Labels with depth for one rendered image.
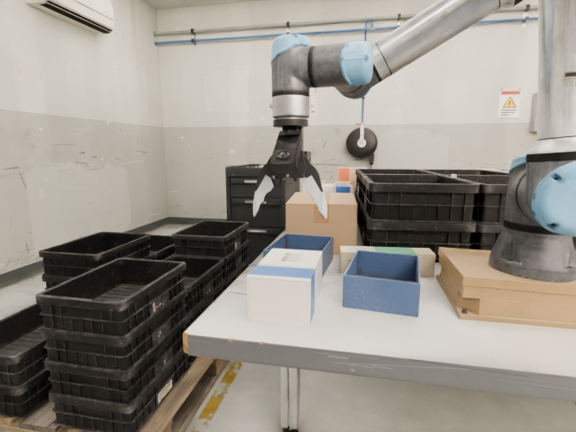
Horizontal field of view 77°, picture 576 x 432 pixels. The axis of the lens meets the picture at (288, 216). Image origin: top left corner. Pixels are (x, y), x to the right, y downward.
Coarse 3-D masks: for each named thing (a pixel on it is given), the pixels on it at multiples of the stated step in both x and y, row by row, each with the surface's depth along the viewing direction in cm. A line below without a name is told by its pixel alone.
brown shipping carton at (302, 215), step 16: (304, 192) 140; (288, 208) 112; (304, 208) 112; (336, 208) 110; (352, 208) 110; (288, 224) 113; (304, 224) 112; (320, 224) 112; (336, 224) 111; (352, 224) 110; (336, 240) 112; (352, 240) 111
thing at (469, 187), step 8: (400, 176) 137; (408, 176) 137; (416, 176) 137; (424, 176) 136; (432, 176) 136; (440, 176) 133; (368, 184) 107; (376, 184) 101; (384, 184) 101; (392, 184) 101; (400, 184) 101; (408, 184) 100; (416, 184) 100; (424, 184) 100; (432, 184) 100; (440, 184) 99; (448, 184) 99; (456, 184) 99; (464, 184) 98; (472, 184) 98; (416, 192) 100; (424, 192) 100; (432, 192) 100; (440, 192) 100; (448, 192) 99; (456, 192) 99; (464, 192) 99; (472, 192) 98
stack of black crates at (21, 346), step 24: (24, 312) 148; (0, 336) 139; (24, 336) 148; (0, 360) 115; (24, 360) 118; (0, 384) 118; (24, 384) 118; (48, 384) 128; (0, 408) 120; (24, 408) 120
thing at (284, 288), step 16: (272, 256) 80; (288, 256) 80; (304, 256) 80; (320, 256) 80; (256, 272) 70; (272, 272) 70; (288, 272) 70; (304, 272) 70; (320, 272) 81; (256, 288) 68; (272, 288) 67; (288, 288) 66; (304, 288) 66; (320, 288) 83; (256, 304) 68; (272, 304) 67; (288, 304) 67; (304, 304) 66; (256, 320) 69; (272, 320) 68; (288, 320) 67; (304, 320) 67
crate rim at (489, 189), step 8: (448, 176) 129; (464, 176) 134; (472, 176) 134; (480, 176) 134; (488, 176) 133; (496, 176) 133; (504, 176) 133; (480, 184) 99; (488, 184) 98; (496, 184) 97; (504, 184) 97; (480, 192) 100; (488, 192) 98; (496, 192) 98; (504, 192) 97
